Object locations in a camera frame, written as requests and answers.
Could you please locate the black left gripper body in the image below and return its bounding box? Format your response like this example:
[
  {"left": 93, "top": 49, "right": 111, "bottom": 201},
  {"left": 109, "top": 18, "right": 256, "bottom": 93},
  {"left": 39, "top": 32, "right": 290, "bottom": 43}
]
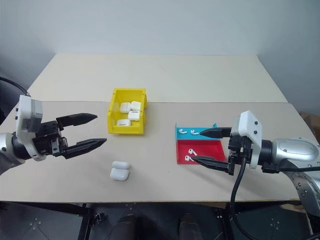
[{"left": 31, "top": 119, "right": 70, "bottom": 158}]

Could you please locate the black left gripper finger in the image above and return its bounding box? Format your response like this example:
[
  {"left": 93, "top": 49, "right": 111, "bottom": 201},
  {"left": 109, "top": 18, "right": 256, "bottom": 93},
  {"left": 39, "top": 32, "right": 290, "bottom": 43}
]
[
  {"left": 62, "top": 137, "right": 108, "bottom": 160},
  {"left": 55, "top": 112, "right": 98, "bottom": 131}
]

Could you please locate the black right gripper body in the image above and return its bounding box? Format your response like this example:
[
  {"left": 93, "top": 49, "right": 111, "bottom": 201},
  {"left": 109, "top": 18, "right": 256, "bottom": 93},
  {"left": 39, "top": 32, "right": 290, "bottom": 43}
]
[{"left": 227, "top": 133, "right": 253, "bottom": 177}]

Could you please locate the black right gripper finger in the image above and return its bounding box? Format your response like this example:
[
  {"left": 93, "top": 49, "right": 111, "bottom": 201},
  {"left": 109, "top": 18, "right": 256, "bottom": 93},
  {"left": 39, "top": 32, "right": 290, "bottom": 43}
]
[
  {"left": 199, "top": 127, "right": 233, "bottom": 139},
  {"left": 192, "top": 155, "right": 231, "bottom": 175}
]

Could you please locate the yellow plastic bin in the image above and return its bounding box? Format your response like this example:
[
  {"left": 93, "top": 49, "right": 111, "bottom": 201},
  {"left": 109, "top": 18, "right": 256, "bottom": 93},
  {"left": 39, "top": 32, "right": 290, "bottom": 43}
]
[{"left": 106, "top": 87, "right": 149, "bottom": 136}]

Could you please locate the red plastic tray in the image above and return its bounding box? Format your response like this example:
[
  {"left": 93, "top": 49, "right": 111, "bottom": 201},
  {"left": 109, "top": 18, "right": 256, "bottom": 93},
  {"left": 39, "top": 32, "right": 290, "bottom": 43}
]
[{"left": 175, "top": 139, "right": 228, "bottom": 165}]

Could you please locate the blue plastic tray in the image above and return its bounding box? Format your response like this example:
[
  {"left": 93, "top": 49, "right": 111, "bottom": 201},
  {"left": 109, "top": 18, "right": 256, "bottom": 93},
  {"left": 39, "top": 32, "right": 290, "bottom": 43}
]
[{"left": 174, "top": 121, "right": 218, "bottom": 142}]

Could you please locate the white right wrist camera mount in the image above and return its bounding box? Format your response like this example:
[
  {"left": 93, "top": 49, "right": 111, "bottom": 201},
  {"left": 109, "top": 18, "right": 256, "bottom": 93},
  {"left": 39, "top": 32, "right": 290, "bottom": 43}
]
[{"left": 230, "top": 110, "right": 264, "bottom": 170}]

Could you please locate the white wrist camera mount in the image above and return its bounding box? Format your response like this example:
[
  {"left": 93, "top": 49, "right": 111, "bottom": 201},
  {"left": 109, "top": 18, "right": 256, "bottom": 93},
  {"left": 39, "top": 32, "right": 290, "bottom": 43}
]
[
  {"left": 14, "top": 94, "right": 47, "bottom": 162},
  {"left": 230, "top": 110, "right": 264, "bottom": 170}
]

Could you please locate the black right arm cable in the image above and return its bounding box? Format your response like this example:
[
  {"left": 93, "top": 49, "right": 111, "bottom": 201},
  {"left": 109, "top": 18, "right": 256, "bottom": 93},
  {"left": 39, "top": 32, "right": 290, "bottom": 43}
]
[{"left": 229, "top": 142, "right": 254, "bottom": 240}]

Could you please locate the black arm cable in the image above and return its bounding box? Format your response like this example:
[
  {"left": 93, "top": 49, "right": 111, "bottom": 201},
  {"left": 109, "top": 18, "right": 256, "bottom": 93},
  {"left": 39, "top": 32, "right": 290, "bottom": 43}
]
[
  {"left": 0, "top": 75, "right": 31, "bottom": 97},
  {"left": 229, "top": 142, "right": 254, "bottom": 240}
]

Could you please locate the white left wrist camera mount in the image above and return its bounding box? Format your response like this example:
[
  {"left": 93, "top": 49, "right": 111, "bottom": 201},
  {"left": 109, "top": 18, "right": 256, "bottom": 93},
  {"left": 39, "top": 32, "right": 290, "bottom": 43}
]
[{"left": 14, "top": 94, "right": 47, "bottom": 162}]

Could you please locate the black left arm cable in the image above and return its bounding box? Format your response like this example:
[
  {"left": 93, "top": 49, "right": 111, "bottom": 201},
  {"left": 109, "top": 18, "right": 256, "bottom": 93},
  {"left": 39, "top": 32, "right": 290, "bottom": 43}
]
[{"left": 0, "top": 75, "right": 31, "bottom": 97}]

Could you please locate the black metal base plate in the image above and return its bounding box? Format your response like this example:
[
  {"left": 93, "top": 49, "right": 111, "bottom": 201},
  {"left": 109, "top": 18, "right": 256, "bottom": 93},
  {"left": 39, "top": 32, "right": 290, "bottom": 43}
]
[
  {"left": 0, "top": 201, "right": 84, "bottom": 240},
  {"left": 234, "top": 204, "right": 315, "bottom": 240}
]

